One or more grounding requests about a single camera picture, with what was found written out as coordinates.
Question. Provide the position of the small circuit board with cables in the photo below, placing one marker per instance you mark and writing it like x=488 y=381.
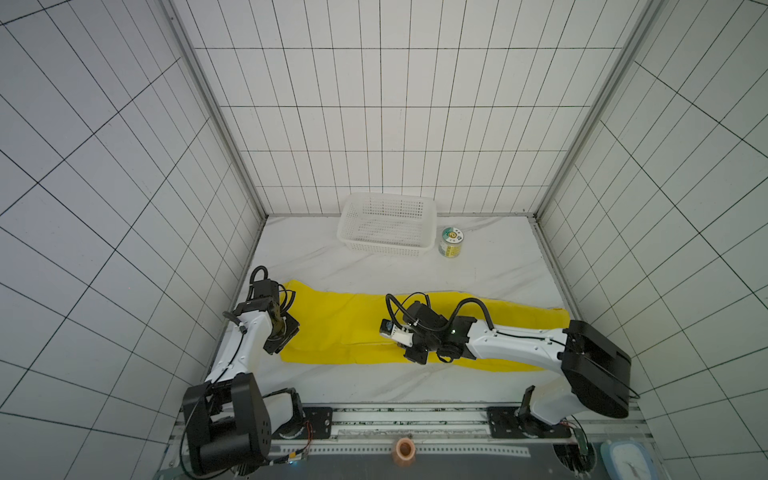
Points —
x=248 y=468

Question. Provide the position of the white plastic basket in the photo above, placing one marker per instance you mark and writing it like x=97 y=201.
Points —
x=388 y=224

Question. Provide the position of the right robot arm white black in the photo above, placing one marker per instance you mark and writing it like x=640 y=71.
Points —
x=593 y=373

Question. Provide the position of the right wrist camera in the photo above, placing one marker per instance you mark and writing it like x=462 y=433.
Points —
x=390 y=330

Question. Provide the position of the aluminium mounting rail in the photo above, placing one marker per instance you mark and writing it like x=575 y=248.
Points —
x=453 y=441

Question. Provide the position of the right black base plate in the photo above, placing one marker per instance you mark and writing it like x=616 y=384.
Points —
x=515 y=422

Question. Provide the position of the brown tape roll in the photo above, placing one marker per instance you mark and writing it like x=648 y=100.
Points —
x=404 y=452

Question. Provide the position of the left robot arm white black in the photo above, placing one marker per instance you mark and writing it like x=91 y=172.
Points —
x=228 y=421

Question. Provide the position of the small jar yellow label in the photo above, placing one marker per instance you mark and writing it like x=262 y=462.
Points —
x=451 y=242

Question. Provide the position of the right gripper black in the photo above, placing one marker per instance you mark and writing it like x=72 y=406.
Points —
x=417 y=349

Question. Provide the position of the white blue device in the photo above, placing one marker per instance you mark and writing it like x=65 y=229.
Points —
x=627 y=460

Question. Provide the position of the yellow trousers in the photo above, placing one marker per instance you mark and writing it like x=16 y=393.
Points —
x=343 y=328

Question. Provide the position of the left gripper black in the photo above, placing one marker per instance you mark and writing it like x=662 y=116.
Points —
x=282 y=332

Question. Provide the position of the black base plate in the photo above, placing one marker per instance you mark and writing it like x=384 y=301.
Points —
x=312 y=423
x=515 y=422

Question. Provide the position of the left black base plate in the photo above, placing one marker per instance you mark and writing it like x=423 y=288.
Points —
x=312 y=423

